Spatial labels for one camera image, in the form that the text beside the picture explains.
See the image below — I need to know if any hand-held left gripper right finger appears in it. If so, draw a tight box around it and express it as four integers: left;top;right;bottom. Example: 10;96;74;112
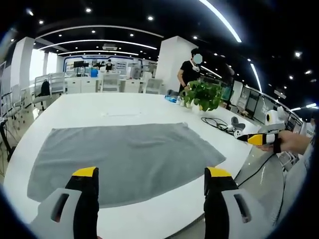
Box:
203;166;274;239

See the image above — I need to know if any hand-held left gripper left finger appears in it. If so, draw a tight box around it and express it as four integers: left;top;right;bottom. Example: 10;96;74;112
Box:
29;166;100;239

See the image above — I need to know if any grey towel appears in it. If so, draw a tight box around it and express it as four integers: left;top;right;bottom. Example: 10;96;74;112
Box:
26;122;227;209

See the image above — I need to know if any person's right hand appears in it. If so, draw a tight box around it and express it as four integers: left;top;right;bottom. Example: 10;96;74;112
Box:
256;130;312;154

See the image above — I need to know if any grey round device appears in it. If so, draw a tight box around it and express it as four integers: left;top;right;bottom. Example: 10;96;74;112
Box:
230;116;246;130

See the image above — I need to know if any green potted plant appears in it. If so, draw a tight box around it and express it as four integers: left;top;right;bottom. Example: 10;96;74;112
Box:
182;79;224;112

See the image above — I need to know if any black stand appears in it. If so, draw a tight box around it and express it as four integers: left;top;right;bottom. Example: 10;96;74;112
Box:
0;119;16;161

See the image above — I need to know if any blue packet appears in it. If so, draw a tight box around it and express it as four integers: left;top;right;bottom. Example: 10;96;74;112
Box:
164;89;180;103

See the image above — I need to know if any white table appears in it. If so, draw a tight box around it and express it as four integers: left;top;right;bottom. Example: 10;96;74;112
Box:
3;92;265;239

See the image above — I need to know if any white mesh office chair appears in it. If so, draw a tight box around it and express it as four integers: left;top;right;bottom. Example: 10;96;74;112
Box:
31;72;67;111
101;73;121;93
145;78;164;95

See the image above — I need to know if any black jacket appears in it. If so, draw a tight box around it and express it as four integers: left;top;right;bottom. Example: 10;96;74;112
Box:
39;79;52;98

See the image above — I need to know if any ceiling air conditioner unit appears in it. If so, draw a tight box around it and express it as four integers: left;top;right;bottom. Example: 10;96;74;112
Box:
101;42;120;51

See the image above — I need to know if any black hanging cable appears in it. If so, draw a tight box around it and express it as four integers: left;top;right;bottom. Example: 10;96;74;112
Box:
234;149;285;226

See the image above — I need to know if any black coiled cable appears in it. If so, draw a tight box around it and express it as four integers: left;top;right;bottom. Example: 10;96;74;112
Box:
200;116;233;131

